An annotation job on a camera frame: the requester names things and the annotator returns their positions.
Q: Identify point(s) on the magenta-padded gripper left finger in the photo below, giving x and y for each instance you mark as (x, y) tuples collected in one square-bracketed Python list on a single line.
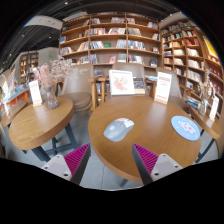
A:
[(75, 160)]

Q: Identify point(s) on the wide wooden bookshelf unit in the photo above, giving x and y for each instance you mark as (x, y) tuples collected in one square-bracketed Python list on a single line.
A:
[(110, 43)]

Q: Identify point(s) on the glass vase with pale flowers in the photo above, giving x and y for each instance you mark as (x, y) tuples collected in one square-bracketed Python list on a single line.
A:
[(203, 108)]

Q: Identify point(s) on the white framed floral picture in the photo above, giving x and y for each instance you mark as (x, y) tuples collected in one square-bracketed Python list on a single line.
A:
[(121, 82)]

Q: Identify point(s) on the tall wooden bookshelf unit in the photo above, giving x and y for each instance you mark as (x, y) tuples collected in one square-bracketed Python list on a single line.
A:
[(186, 50)]

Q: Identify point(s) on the round light blue mouse pad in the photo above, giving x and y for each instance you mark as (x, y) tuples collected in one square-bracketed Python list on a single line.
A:
[(185, 128)]

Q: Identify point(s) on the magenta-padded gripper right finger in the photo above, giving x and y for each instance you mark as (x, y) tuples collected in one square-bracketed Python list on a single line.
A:
[(148, 160)]

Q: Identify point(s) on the white sign on wooden base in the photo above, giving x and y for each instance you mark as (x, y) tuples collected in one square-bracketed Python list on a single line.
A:
[(163, 87)]

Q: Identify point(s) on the dark covered book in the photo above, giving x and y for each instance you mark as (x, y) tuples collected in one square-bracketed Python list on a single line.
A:
[(139, 85)]

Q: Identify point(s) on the stack of books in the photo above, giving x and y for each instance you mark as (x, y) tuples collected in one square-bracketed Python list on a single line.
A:
[(193, 102)]

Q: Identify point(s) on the small distant bookshelf unit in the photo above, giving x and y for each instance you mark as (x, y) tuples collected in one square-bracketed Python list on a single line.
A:
[(28, 65)]

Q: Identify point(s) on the grey computer mouse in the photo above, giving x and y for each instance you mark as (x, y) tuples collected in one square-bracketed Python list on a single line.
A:
[(116, 130)]

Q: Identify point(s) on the round wooden side table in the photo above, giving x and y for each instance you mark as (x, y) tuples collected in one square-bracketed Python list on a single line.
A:
[(36, 123), (206, 125)]

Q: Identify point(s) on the glass vase with pink flowers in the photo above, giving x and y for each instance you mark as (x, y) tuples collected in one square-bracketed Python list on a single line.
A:
[(51, 100)]

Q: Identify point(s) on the light blue flat books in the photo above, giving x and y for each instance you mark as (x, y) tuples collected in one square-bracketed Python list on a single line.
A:
[(151, 78)]

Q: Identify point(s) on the small white sign card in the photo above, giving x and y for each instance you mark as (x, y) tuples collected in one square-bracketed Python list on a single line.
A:
[(35, 93), (214, 108)]

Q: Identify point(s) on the brown upholstered wooden armchair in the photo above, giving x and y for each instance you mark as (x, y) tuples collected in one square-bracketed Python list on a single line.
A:
[(128, 66), (176, 86), (78, 83)]

